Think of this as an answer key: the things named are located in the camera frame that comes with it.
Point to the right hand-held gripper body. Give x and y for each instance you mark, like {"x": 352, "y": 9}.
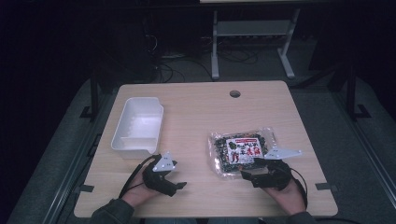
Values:
{"x": 275, "y": 177}

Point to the white metal stand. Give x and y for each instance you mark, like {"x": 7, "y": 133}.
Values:
{"x": 252, "y": 28}

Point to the clear packet of dark food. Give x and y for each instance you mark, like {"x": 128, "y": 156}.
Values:
{"x": 224, "y": 146}

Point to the dark table edge bracket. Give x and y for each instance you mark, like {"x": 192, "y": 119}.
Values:
{"x": 86, "y": 188}
{"x": 323, "y": 186}

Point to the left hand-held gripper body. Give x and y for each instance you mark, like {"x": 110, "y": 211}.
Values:
{"x": 157, "y": 182}

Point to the white plastic bin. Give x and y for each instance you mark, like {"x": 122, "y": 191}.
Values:
{"x": 138, "y": 124}

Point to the person's right hand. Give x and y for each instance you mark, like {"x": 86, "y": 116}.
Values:
{"x": 291, "y": 197}

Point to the person's left hand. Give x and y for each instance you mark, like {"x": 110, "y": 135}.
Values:
{"x": 137, "y": 193}

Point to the black metal stand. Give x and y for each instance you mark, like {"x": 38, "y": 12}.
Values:
{"x": 351, "y": 90}
{"x": 94, "y": 93}

